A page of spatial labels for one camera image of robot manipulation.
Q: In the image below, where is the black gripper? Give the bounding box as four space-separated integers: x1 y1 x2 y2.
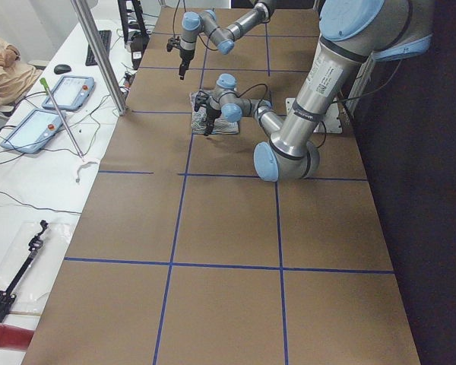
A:
204 103 220 136
179 49 194 80

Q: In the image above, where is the navy white striped polo shirt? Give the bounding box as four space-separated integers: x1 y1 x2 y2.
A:
189 90 239 135

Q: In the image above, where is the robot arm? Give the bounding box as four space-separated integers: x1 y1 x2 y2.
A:
166 0 277 80
207 1 435 182

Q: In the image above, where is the black keyboard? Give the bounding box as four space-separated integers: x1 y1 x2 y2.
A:
84 29 112 68

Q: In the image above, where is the far teach pendant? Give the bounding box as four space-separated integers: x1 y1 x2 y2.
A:
49 75 95 112

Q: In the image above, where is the teach pendant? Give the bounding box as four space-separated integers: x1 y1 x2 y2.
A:
49 75 95 112
0 108 62 154

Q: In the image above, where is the black computer mouse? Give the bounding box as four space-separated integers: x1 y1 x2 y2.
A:
53 64 71 75

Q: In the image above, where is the near teach pendant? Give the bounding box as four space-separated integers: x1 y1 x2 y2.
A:
0 108 62 154

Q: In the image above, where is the seated person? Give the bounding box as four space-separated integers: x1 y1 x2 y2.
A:
0 37 42 106

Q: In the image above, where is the black tool in plastic bag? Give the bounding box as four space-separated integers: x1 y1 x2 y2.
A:
0 220 49 322

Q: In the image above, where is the red cylinder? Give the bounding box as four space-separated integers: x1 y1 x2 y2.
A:
0 322 34 351

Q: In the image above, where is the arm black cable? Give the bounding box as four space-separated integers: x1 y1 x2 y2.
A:
235 84 273 111

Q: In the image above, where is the aluminium frame post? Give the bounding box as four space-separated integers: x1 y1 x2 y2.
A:
71 0 127 116

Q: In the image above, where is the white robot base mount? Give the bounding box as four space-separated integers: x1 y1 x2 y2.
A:
314 103 343 134

